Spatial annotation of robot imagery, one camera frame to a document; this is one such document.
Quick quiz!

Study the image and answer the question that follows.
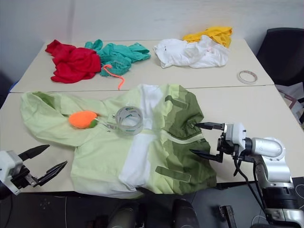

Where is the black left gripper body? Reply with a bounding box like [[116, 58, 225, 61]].
[[10, 166, 40, 190]]

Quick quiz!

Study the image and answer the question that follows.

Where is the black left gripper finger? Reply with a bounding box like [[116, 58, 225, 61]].
[[38, 161, 68, 187], [18, 144, 51, 162]]

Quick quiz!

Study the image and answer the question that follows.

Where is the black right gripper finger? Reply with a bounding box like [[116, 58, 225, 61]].
[[189, 149, 224, 163], [195, 121, 226, 131]]

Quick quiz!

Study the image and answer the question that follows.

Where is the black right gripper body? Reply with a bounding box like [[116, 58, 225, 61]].
[[216, 133, 239, 159]]

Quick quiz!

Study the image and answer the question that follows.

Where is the light and dark green jacket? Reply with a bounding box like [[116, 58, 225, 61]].
[[19, 83, 218, 198]]

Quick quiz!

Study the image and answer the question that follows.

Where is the small clear tape roll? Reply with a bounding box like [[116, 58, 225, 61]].
[[237, 70, 258, 85]]

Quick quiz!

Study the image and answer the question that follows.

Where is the orange plush fruit toy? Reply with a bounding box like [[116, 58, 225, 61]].
[[68, 110, 99, 130]]

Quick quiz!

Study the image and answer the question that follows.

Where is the black rounded shape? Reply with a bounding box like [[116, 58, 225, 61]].
[[172, 198, 200, 228]]

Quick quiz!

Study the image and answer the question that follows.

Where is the white garment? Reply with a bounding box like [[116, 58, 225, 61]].
[[152, 35, 229, 69]]

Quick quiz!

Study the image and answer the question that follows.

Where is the grey rounded shape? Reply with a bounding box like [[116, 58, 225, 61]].
[[107, 201, 143, 228]]

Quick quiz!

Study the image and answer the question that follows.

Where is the large clear tape roll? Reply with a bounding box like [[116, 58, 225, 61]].
[[115, 105, 144, 137]]

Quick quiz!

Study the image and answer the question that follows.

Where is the white paper bag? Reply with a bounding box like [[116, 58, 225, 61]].
[[275, 81, 304, 130]]

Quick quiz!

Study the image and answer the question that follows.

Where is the yellow garment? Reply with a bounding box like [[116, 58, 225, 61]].
[[182, 25, 233, 49]]

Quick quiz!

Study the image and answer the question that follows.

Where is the red garment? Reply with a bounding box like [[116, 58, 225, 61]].
[[45, 39, 102, 84]]

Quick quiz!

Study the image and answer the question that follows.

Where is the black office chair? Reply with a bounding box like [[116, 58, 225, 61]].
[[256, 27, 304, 86]]

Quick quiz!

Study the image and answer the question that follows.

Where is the teal garment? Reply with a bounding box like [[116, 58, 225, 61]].
[[84, 38, 152, 78]]

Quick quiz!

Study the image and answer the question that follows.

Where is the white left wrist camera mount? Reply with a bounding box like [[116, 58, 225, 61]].
[[0, 150, 25, 196]]

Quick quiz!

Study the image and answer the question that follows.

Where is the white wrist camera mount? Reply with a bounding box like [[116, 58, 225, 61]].
[[0, 150, 25, 196], [224, 122, 248, 153]]

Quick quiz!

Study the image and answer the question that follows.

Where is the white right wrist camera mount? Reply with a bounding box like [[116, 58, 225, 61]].
[[224, 122, 248, 153]]

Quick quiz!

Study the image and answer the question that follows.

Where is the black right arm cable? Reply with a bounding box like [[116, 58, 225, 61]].
[[233, 155, 270, 216]]

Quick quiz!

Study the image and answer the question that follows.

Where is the black bracket under table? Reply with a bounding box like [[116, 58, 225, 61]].
[[218, 205, 235, 228]]

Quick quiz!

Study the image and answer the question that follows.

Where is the orange fuzzy cord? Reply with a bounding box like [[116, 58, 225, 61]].
[[101, 64, 126, 91]]

